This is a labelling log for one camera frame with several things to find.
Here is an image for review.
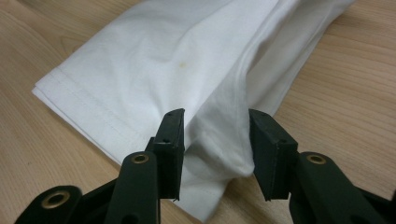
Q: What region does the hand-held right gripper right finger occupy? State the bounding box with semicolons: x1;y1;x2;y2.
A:
248;108;396;224

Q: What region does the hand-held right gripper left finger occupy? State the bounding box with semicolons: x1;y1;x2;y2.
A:
104;107;186;224

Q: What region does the white printed t-shirt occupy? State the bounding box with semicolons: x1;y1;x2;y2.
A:
31;0;356;222

